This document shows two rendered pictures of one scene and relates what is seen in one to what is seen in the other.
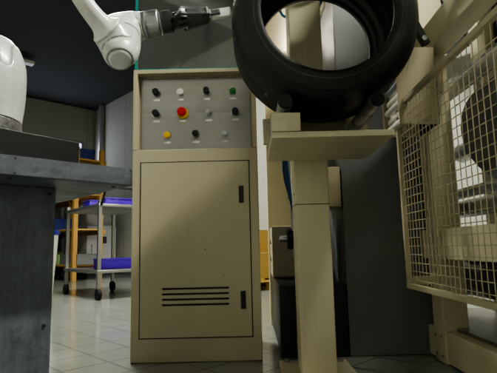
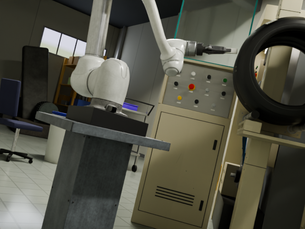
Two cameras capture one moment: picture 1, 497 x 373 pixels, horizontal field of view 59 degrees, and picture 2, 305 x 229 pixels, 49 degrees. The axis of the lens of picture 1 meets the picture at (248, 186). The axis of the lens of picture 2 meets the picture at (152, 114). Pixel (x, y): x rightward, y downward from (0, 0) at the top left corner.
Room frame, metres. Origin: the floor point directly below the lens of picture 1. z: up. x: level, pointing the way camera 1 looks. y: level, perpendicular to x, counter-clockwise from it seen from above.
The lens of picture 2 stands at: (-0.59, 0.13, 0.69)
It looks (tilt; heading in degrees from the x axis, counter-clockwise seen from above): 3 degrees up; 9
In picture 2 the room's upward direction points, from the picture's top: 13 degrees clockwise
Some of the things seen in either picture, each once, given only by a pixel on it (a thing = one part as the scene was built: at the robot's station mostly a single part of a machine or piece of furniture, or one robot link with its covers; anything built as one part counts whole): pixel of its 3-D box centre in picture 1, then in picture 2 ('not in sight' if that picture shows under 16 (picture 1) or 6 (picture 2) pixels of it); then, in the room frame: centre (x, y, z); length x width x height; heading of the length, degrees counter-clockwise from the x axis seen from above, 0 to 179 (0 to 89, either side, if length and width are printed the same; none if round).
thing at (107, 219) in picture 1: (94, 240); not in sight; (8.76, 3.06, 0.69); 0.71 x 0.59 x 1.37; 44
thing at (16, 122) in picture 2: not in sight; (18, 120); (3.06, 2.22, 0.45); 0.52 x 0.49 x 0.89; 133
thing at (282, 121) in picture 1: (282, 136); (248, 127); (1.47, -0.12, 0.83); 0.36 x 0.09 x 0.06; 0
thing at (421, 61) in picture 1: (407, 94); not in sight; (1.69, -0.64, 1.05); 0.20 x 0.15 x 0.30; 0
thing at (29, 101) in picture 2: not in sight; (45, 91); (6.63, 3.82, 1.01); 1.23 x 1.19 x 2.02; 45
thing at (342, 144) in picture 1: (323, 146); (271, 139); (1.47, -0.26, 0.80); 0.37 x 0.36 x 0.02; 90
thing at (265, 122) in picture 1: (315, 130); (268, 124); (1.65, -0.26, 0.90); 0.40 x 0.03 x 0.10; 90
